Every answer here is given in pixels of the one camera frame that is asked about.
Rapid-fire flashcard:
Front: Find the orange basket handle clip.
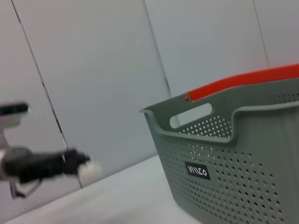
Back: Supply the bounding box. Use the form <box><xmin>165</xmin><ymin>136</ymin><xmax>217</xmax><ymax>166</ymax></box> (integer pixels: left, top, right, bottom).
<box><xmin>184</xmin><ymin>63</ymin><xmax>299</xmax><ymax>102</ymax></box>

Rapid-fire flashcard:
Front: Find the white toy plate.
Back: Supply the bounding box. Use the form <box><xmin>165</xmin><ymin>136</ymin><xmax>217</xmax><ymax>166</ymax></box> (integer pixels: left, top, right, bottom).
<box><xmin>78</xmin><ymin>161</ymin><xmax>103</xmax><ymax>186</ymax></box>

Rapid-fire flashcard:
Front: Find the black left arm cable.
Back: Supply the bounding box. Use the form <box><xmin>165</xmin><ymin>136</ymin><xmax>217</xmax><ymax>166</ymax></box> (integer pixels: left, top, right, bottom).
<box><xmin>10</xmin><ymin>178</ymin><xmax>43</xmax><ymax>198</ymax></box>

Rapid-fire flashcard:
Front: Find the grey perforated plastic basket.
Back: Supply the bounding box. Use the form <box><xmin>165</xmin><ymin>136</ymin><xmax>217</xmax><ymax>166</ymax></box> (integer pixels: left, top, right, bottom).
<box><xmin>139</xmin><ymin>78</ymin><xmax>299</xmax><ymax>224</ymax></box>

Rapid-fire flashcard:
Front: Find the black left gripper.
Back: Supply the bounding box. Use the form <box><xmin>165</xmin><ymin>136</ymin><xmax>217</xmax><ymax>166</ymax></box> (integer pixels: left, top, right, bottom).
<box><xmin>18</xmin><ymin>150</ymin><xmax>91</xmax><ymax>184</ymax></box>

